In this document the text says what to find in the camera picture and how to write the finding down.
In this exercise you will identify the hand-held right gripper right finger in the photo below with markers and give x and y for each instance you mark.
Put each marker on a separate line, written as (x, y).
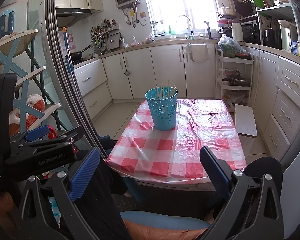
(215, 171)

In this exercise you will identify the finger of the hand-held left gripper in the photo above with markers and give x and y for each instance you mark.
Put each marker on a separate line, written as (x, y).
(37, 132)
(65, 137)

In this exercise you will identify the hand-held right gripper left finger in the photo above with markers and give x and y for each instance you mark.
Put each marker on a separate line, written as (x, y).
(86, 170)

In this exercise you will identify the blue perforated plastic bucket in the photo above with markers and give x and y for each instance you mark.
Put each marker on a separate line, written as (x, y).
(162, 115)

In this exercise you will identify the bundle of wooden chopsticks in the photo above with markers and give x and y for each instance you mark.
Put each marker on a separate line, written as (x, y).
(168, 87)

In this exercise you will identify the person's left hand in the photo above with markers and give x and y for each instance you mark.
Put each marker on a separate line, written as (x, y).
(3, 205)

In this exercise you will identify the red plastic basket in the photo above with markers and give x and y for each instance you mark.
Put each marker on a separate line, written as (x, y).
(51, 132)

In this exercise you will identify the orange white stuffed toy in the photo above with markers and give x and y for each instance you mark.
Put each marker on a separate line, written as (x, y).
(35, 102)

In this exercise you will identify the red white checkered tablecloth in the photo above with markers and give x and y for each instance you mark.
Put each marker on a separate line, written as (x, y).
(190, 142)

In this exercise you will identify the person's left leg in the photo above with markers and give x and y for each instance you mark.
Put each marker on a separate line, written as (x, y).
(107, 205)

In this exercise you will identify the person's leg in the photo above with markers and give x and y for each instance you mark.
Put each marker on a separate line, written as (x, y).
(107, 205)
(265, 166)

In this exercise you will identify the person's right leg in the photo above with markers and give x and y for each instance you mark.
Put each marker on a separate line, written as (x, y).
(265, 166)

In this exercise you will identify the white low stool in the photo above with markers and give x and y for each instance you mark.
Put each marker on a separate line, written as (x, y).
(245, 121)

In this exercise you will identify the white stove cabinet with drawers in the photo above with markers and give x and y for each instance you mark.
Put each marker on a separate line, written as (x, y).
(92, 77)

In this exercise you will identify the black frying pan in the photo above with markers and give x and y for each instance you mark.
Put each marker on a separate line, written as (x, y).
(77, 54)

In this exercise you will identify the mop with orange tip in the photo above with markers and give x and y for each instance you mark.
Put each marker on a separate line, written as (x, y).
(67, 47)

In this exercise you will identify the dark pot with lid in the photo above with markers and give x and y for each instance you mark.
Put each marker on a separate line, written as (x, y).
(237, 81)

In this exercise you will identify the blue and cream ladder shelf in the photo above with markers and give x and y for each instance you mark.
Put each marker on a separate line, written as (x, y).
(17, 38)

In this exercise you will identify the white rolling cart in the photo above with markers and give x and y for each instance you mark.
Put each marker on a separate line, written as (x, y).
(220, 75)

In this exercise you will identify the white sink base cabinet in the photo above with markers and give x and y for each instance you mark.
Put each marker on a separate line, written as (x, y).
(165, 72)

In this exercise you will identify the plastic bag of food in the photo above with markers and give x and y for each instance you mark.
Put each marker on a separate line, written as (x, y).
(125, 43)
(149, 38)
(136, 42)

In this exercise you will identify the white panelled drawer cabinet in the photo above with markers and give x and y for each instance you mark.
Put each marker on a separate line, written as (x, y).
(290, 85)

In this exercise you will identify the white hanging waste bin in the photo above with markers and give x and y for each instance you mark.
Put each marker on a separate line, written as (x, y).
(197, 53)

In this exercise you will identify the range hood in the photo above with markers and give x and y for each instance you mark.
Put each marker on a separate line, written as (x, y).
(72, 15)

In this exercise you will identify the plastic bag of greens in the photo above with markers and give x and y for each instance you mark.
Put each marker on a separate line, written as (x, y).
(230, 47)

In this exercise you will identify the teal cloth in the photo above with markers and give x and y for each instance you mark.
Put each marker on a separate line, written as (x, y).
(190, 37)

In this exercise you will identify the dark straight faucet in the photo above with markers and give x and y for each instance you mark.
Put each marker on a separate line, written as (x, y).
(209, 32)

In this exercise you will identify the white thermos jug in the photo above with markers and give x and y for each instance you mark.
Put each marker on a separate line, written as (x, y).
(237, 32)

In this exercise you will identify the black countertop appliance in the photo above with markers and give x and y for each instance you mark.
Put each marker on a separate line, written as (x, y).
(251, 33)

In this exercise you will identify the chrome arched faucet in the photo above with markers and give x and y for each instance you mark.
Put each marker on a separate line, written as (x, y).
(192, 30)

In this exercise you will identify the black cooking pot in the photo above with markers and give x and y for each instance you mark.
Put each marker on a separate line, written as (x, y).
(272, 38)

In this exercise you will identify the green bottle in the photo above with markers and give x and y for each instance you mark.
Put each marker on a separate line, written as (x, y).
(169, 30)

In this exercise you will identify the stacked red plastic basins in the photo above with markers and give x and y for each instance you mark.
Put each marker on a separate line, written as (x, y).
(225, 21)

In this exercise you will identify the white electric water boiler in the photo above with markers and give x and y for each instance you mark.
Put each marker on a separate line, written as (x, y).
(287, 35)

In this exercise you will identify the white saucepan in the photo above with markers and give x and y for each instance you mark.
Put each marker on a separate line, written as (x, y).
(226, 11)

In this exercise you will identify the black microwave oven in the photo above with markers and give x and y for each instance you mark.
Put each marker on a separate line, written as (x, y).
(245, 7)

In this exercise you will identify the bright kitchen window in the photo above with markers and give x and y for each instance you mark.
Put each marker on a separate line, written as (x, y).
(182, 5)

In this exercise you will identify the red capped bottle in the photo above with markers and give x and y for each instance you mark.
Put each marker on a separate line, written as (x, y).
(265, 3)

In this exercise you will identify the white storage shelf rack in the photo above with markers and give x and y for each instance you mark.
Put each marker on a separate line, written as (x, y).
(277, 8)

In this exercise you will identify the green cutting board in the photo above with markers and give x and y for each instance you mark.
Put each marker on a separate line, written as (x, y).
(258, 1)

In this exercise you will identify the pink wall stickers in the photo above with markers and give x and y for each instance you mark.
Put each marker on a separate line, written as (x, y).
(70, 38)

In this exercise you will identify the wall utensil rack with tools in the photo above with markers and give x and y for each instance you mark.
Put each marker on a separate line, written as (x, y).
(100, 36)

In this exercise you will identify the metal sliding door frame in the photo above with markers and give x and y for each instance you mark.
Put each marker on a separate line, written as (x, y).
(51, 17)

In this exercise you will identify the wall socket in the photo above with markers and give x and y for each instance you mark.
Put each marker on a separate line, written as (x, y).
(142, 14)

